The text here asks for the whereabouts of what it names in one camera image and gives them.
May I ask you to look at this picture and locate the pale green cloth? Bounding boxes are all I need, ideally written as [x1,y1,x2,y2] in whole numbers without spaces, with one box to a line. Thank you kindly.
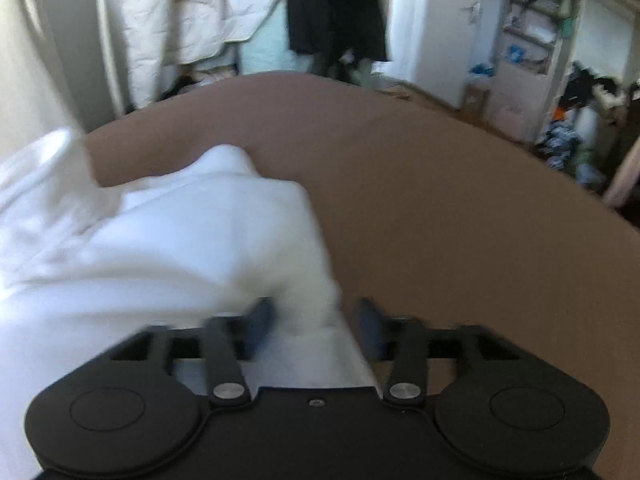
[239,7,313,77]

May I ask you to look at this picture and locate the cluttered white shelf unit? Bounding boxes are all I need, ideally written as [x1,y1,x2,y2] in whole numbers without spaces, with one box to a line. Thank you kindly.
[486,0,591,143]

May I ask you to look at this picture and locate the white quilted blanket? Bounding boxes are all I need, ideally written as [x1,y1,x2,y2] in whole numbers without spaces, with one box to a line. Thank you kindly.
[107,0,302,108]

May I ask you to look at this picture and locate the white door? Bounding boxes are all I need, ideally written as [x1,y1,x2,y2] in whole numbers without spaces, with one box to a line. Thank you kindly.
[417,0,516,110]

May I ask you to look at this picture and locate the dark hanging clothes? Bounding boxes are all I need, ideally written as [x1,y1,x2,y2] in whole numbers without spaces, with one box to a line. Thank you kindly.
[286,0,401,63]

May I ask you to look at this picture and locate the white garment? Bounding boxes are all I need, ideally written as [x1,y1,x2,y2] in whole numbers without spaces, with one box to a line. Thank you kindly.
[0,127,378,480]

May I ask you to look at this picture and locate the pile of clothes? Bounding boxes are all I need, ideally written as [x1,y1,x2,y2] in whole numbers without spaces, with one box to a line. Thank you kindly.
[536,60,640,188]

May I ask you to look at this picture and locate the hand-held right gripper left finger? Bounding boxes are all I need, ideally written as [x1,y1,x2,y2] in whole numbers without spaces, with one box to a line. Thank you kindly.
[110,297,276,407]

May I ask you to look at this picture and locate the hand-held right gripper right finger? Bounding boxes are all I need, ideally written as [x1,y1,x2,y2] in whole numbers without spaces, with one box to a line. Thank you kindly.
[354,297,522,407]

